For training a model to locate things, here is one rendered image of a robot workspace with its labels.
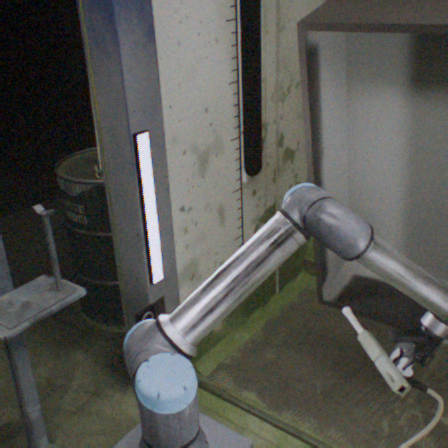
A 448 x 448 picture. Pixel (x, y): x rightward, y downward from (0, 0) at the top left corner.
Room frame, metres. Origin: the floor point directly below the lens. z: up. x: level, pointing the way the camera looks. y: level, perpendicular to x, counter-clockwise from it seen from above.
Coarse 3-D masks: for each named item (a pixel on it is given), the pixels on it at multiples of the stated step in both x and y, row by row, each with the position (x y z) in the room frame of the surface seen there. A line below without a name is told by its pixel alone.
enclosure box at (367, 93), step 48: (336, 0) 1.99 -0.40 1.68; (384, 0) 1.89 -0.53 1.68; (432, 0) 1.80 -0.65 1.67; (336, 48) 2.09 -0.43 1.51; (384, 48) 2.06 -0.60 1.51; (432, 48) 1.97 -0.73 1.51; (336, 96) 2.11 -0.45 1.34; (384, 96) 2.09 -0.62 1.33; (432, 96) 1.99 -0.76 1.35; (336, 144) 2.13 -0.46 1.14; (384, 144) 2.12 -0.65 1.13; (432, 144) 2.01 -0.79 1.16; (336, 192) 2.15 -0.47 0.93; (384, 192) 2.16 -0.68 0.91; (432, 192) 2.04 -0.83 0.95; (384, 240) 2.20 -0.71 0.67; (432, 240) 2.07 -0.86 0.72; (336, 288) 2.11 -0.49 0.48; (384, 288) 2.07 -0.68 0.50
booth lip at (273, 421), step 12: (204, 384) 2.03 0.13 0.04; (216, 396) 1.98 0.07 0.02; (228, 396) 1.95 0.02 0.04; (240, 408) 1.90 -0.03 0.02; (252, 408) 1.87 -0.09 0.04; (264, 420) 1.82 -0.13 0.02; (276, 420) 1.80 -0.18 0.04; (288, 432) 1.74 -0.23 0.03; (300, 432) 1.73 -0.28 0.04; (312, 444) 1.67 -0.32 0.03; (324, 444) 1.66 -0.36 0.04
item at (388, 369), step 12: (348, 312) 1.85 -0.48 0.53; (360, 324) 1.77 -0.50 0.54; (360, 336) 1.69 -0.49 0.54; (372, 336) 1.67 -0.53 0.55; (372, 348) 1.60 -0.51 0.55; (384, 360) 1.52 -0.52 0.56; (384, 372) 1.48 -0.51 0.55; (396, 372) 1.46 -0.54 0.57; (396, 384) 1.41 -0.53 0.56; (408, 384) 1.42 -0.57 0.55; (420, 384) 1.53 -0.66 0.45
